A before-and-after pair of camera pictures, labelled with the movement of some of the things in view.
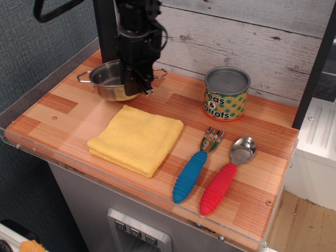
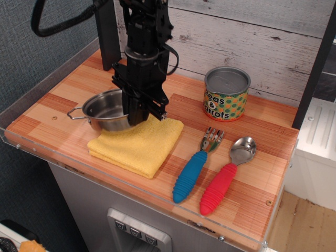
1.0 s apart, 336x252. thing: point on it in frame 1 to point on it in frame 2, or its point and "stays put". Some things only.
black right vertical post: (319, 67) stays put
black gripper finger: (133, 86) to (138, 112)
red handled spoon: (241, 148) stays put
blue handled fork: (192, 168) stays put
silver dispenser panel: (128, 234) stays put
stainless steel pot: (107, 80) to (105, 108)
